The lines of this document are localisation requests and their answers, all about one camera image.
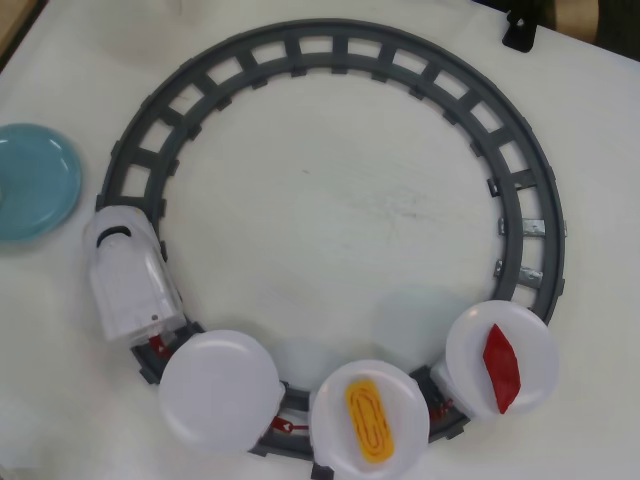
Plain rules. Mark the white plate under egg sushi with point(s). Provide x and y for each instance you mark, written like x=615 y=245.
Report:
x=330 y=400

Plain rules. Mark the white plate under tuna sushi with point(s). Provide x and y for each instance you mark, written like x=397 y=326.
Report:
x=465 y=350

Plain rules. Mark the white plate for shrimp sushi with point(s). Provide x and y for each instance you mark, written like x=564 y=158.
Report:
x=215 y=390

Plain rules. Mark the yellow egg sushi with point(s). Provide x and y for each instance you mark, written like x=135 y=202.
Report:
x=370 y=420

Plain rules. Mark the white Shinkansen toy locomotive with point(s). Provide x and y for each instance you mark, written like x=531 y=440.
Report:
x=125 y=280

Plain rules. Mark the red tuna sushi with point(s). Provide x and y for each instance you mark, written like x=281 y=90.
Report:
x=500 y=365

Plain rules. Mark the blue round dish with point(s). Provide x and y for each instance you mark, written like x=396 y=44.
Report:
x=35 y=185

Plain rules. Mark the white train wagon carrying shrimp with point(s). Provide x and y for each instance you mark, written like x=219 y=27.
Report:
x=281 y=395

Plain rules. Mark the white train wagon carrying tuna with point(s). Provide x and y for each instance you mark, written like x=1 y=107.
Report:
x=445 y=380

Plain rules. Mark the grey circular toy train track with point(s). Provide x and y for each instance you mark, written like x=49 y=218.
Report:
x=291 y=50

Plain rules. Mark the silver tape strip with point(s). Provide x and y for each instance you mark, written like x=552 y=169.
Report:
x=532 y=227
x=530 y=275

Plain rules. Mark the black table clamp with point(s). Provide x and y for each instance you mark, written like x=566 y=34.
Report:
x=517 y=37

